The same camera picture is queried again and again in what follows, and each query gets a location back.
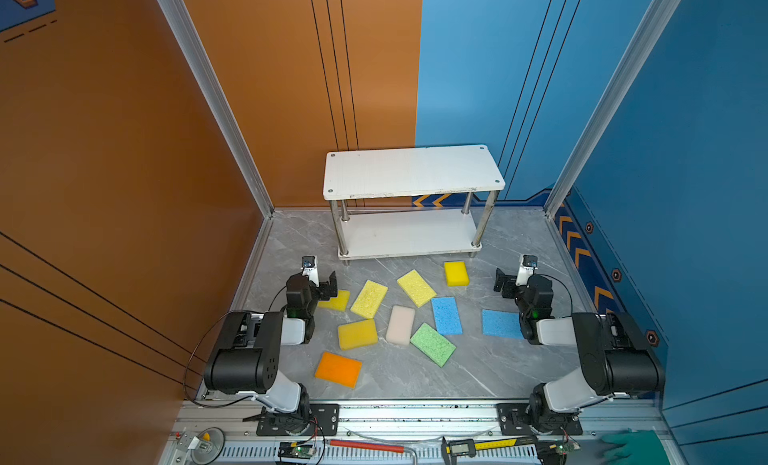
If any blue cellulose sponge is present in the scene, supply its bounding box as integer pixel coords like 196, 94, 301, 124
431, 297, 463, 336
481, 310, 524, 340

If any green cellulose sponge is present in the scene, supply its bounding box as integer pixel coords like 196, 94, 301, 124
410, 323, 456, 367

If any yellow cellulose sponge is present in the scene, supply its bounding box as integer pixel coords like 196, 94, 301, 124
397, 270, 437, 308
350, 280, 388, 319

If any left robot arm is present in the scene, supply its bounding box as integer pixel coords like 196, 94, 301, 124
203, 271, 338, 436

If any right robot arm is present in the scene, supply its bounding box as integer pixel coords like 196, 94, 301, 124
494, 267, 665, 435

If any white two-tier shelf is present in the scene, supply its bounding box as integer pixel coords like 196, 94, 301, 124
323, 145, 505, 262

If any small yellow foam sponge left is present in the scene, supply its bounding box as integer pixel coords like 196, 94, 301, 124
318, 290, 350, 312

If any yellow foam sponge lower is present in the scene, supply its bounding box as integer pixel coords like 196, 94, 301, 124
337, 319, 378, 351

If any thick yellow foam sponge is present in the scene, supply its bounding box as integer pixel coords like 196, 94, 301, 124
443, 261, 470, 287

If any orange foam sponge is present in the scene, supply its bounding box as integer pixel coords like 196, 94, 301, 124
314, 352, 362, 389

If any beige foam sponge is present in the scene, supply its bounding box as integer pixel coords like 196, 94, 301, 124
385, 305, 416, 346

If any right circuit board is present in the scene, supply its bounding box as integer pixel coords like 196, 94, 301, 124
550, 442, 581, 455

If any circuit board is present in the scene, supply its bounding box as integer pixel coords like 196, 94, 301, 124
276, 442, 318, 464
550, 442, 581, 455

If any left circuit board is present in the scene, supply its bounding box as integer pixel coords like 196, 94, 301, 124
276, 442, 318, 464

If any digital caliper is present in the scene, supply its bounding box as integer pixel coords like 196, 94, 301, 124
440, 437, 538, 465

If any green rubber glove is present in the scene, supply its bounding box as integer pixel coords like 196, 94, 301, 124
601, 431, 670, 465

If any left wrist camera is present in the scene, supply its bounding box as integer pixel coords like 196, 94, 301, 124
302, 255, 319, 286

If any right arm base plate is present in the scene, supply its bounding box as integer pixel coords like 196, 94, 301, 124
496, 403, 583, 436

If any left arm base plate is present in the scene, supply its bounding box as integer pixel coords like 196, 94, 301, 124
256, 403, 340, 437

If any red-handled tool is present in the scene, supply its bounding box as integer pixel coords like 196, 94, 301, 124
329, 439, 406, 454

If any aluminium front rail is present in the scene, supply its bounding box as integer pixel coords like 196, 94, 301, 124
158, 399, 686, 464

